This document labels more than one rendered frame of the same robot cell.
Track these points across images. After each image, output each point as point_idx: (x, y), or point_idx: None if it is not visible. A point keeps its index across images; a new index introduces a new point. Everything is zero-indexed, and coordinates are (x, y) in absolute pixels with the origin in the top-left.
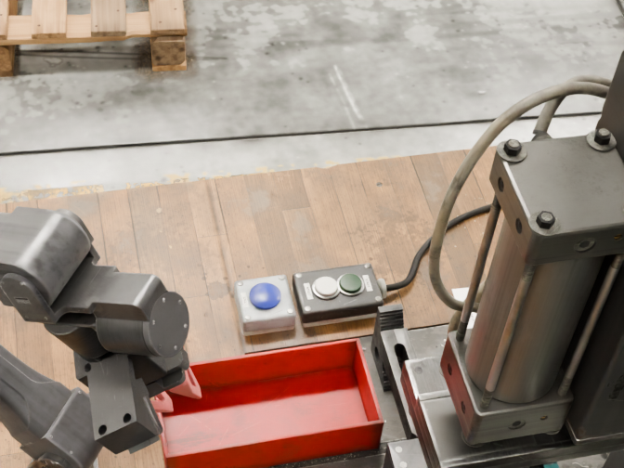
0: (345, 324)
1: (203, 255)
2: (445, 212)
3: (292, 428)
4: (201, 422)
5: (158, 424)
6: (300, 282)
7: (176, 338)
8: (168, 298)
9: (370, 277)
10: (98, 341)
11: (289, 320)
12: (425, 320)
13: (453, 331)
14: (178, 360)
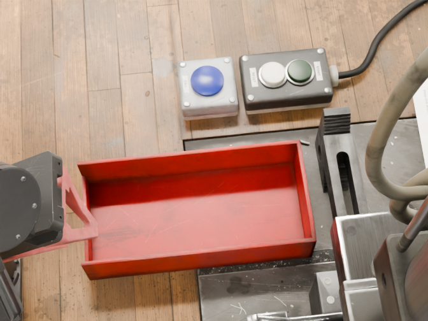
0: (292, 113)
1: (151, 27)
2: (393, 109)
3: (223, 228)
4: (130, 215)
5: (15, 306)
6: (246, 67)
7: (20, 225)
8: (2, 178)
9: (322, 64)
10: None
11: (230, 109)
12: (377, 113)
13: (393, 236)
14: (48, 222)
